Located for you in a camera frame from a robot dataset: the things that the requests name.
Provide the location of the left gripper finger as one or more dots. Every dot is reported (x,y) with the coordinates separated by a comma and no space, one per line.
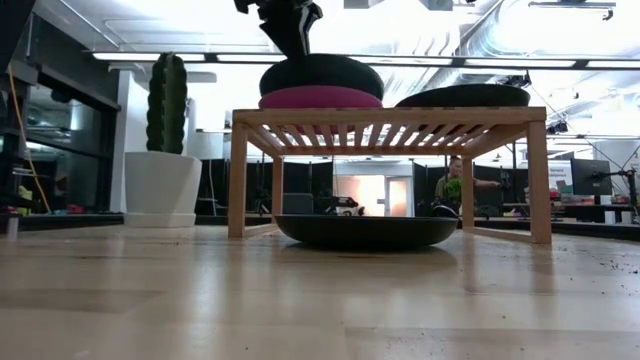
(285,35)
(311,27)

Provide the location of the pink plate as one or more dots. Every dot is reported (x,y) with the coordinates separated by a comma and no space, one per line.
(320,97)

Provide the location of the dark green plate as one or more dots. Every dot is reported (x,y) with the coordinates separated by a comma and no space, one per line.
(465,96)

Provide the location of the pale blue plate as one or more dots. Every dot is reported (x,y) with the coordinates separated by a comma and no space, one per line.
(365,232)

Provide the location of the wooden slatted shelf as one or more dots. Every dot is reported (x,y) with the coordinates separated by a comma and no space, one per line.
(390,116)

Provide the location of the green cactus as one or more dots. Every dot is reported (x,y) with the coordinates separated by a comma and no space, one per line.
(167,100)

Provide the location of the black partition panel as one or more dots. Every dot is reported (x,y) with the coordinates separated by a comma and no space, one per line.
(310,177)
(425,185)

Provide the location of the dark grey bin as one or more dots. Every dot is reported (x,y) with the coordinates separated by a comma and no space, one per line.
(297,202)

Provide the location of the white plant pot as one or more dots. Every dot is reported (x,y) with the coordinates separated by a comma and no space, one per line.
(160,185)

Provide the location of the person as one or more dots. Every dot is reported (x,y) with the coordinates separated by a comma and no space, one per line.
(450,187)

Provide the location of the black shelving unit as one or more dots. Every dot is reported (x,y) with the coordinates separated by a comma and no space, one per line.
(75,150)

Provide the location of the white poster sign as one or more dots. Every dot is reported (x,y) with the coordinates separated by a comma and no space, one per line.
(559,175)

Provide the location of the black computer monitor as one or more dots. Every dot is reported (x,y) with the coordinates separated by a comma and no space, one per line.
(590,177)

